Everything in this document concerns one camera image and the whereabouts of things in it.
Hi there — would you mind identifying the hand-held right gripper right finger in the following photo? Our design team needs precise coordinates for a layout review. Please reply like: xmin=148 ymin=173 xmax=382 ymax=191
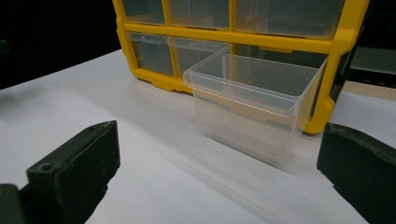
xmin=317 ymin=122 xmax=396 ymax=224

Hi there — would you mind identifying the yellow drawer organizer cabinet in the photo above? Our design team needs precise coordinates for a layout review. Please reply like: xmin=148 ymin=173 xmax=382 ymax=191
xmin=111 ymin=0 xmax=371 ymax=135

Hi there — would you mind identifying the large clear plastic drawer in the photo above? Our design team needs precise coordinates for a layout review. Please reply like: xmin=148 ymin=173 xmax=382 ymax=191
xmin=183 ymin=43 xmax=329 ymax=163
xmin=233 ymin=0 xmax=346 ymax=40

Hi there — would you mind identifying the small clear plastic drawer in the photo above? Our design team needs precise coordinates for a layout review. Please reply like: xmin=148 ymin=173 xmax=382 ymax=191
xmin=121 ymin=0 xmax=166 ymax=26
xmin=127 ymin=31 xmax=176 ymax=77
xmin=167 ymin=35 xmax=231 ymax=79
xmin=167 ymin=0 xmax=231 ymax=31

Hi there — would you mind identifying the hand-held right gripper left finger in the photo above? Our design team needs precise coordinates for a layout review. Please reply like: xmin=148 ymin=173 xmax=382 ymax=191
xmin=19 ymin=119 xmax=121 ymax=224

